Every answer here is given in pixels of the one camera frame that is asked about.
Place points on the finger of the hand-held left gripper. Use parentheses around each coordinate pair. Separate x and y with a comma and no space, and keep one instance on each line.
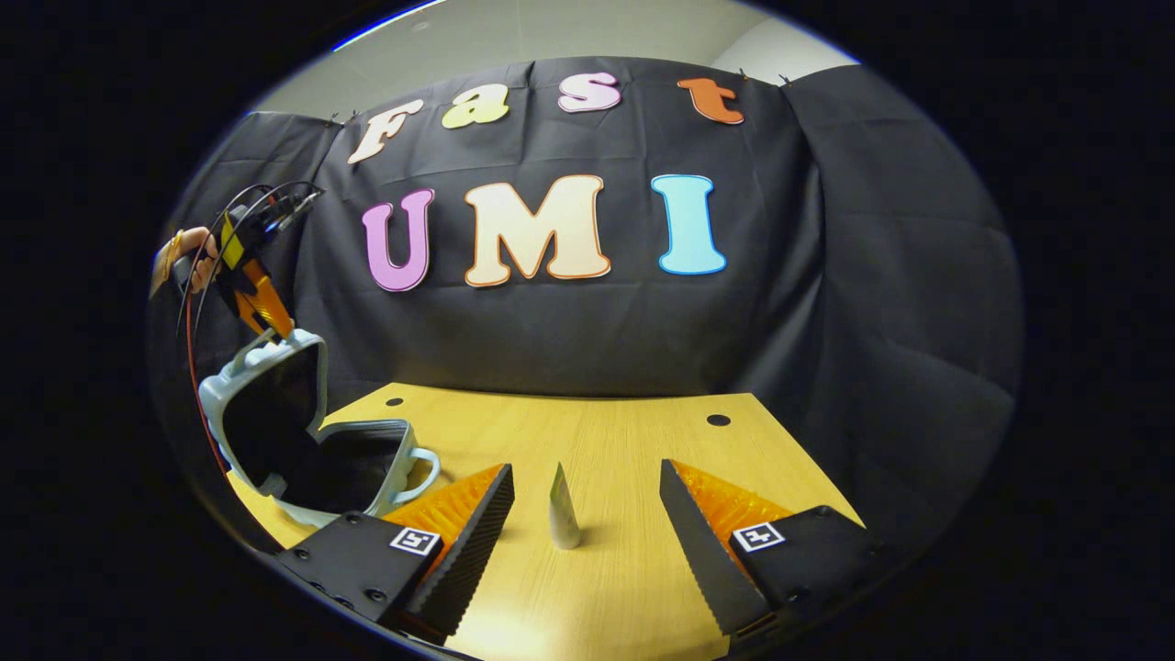
(264,303)

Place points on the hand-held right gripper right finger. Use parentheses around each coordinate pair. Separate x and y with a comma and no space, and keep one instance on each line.
(702,555)

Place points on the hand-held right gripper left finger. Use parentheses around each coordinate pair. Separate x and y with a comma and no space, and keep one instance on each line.
(459,560)

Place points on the light blue suitcase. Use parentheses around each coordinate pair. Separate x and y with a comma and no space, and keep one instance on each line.
(393,477)

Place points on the green and white cream tube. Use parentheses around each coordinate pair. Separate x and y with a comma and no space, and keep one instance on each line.
(562,523)

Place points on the black backdrop cloth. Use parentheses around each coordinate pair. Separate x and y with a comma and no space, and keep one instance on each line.
(587,340)

